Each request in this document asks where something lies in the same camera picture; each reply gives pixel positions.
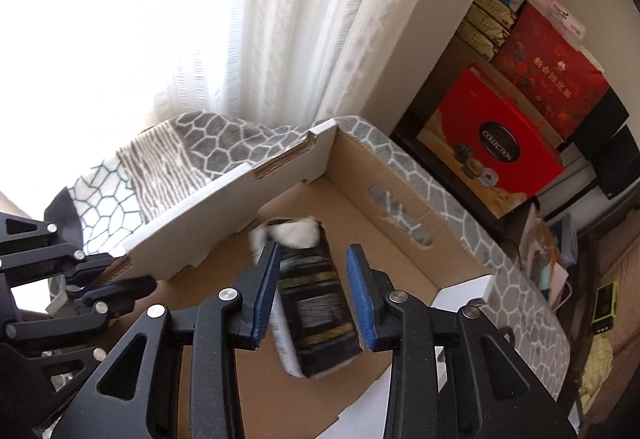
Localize stacked beige boxes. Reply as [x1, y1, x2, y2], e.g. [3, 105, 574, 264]
[456, 0, 516, 61]

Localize black speaker box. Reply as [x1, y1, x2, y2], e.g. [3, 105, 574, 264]
[570, 88, 639, 200]

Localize black tissue pack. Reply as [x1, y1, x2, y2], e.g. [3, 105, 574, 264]
[248, 217, 361, 379]

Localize white sheer curtain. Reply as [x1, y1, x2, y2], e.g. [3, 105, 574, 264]
[153, 0, 472, 129]

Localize yellow green small device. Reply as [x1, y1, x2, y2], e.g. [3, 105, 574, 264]
[591, 281, 620, 335]

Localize grey patterned blanket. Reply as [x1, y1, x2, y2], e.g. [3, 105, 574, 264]
[43, 111, 570, 397]

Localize cardboard box tray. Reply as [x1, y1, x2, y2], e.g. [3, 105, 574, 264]
[102, 117, 501, 439]

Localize red collection gift box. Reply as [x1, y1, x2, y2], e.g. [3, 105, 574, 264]
[418, 64, 563, 218]

